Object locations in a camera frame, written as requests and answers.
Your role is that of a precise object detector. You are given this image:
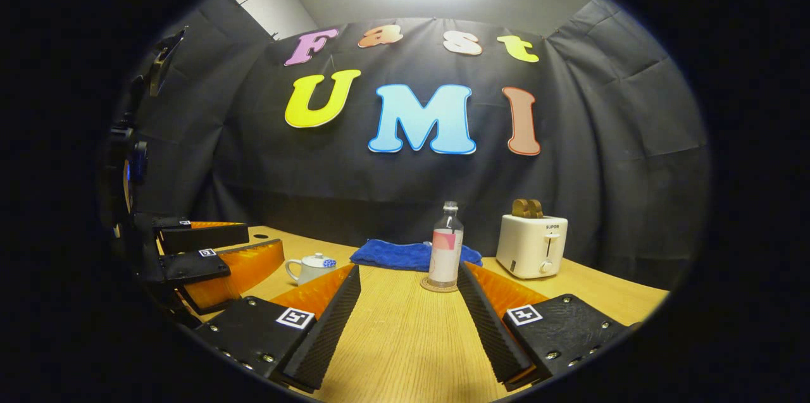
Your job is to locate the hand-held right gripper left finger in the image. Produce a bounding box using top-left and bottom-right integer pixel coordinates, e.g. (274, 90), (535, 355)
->
(193, 264), (363, 393)

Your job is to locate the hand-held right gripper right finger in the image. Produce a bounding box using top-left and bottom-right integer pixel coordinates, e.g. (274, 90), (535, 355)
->
(456, 262), (640, 391)

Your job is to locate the white teacup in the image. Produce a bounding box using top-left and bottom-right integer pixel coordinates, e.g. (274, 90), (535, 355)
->
(285, 257), (337, 285)

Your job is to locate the round wooden coaster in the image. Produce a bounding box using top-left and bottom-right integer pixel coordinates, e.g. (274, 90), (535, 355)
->
(420, 276), (459, 294)

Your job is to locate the clear plastic water bottle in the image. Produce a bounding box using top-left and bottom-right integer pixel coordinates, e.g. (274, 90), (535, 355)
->
(428, 201), (464, 288)

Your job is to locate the white toaster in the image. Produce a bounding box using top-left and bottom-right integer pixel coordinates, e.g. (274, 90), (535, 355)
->
(495, 214), (569, 280)

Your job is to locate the blue towel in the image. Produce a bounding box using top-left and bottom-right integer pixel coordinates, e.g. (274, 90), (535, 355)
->
(350, 239), (483, 273)

